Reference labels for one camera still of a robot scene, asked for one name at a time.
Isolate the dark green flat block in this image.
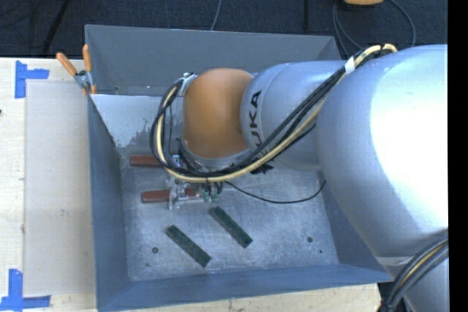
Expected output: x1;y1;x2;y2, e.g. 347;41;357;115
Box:
165;224;213;268
208;205;254;249

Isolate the grey metal bin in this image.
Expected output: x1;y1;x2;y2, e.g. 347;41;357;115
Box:
84;24;394;312

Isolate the pale flat board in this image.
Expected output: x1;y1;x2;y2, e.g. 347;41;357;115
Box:
23;79;97;297

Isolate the red-brown flat block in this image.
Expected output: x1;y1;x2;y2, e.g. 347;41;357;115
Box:
140;188;199;205
129;155;164;169

